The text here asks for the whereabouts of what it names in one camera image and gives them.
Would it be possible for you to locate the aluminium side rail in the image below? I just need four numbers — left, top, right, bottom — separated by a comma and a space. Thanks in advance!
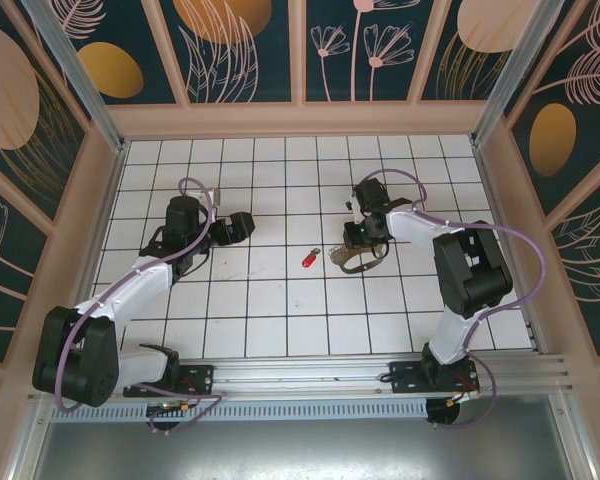
472, 142, 549, 354

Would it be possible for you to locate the slotted grey cable duct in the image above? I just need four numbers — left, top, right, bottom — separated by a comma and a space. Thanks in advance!
49, 398, 429, 424

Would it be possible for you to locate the aluminium frame post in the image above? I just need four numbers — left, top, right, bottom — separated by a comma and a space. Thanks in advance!
469, 0, 579, 149
19, 0, 129, 154

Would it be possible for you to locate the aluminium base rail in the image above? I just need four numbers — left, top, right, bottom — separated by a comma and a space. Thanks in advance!
27, 355, 576, 401

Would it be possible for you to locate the red capped key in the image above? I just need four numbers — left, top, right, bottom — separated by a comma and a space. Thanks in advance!
299, 244, 324, 269

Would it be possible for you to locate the grey sheet metal panel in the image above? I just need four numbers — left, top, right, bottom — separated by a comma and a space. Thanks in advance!
7, 392, 599, 480

